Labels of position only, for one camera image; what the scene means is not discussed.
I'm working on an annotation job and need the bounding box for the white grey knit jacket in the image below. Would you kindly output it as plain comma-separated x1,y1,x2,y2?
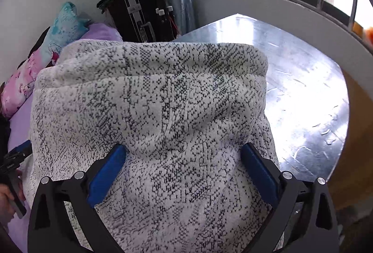
22,40,277,252

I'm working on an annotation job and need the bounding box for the black clothes pile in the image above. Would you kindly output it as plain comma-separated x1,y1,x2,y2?
0,114,11,155

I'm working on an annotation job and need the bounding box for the left hand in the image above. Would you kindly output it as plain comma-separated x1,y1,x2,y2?
0,170,25,226

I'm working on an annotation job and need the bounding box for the purple fleece bed sheet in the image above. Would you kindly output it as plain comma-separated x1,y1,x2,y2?
8,23,123,252

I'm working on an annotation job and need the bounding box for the glossy grey table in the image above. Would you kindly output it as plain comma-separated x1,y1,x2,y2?
178,14,349,181

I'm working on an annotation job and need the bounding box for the pink blue floral pillow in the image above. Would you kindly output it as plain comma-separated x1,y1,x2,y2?
1,2,90,119

